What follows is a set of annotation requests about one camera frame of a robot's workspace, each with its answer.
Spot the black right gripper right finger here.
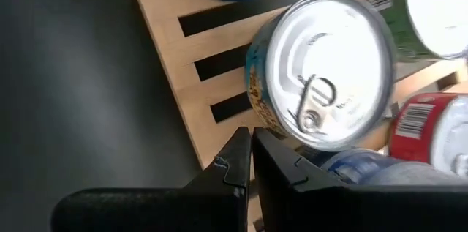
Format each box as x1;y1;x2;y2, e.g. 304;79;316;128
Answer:
252;127;468;232

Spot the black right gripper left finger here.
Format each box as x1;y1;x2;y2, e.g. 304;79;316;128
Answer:
50;127;253;232

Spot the dark blue label can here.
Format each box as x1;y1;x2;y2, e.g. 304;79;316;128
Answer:
321;147;468;187

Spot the red white label can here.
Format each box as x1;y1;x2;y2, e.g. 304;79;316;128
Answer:
388;91;468;179

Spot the blue teal tuna can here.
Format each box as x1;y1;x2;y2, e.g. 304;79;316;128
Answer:
244;0;399;152

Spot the green label can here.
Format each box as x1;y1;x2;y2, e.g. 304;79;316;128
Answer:
365;0;468;61

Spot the wooden slatted shelf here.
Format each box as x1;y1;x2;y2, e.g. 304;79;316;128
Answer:
118;0;468;232

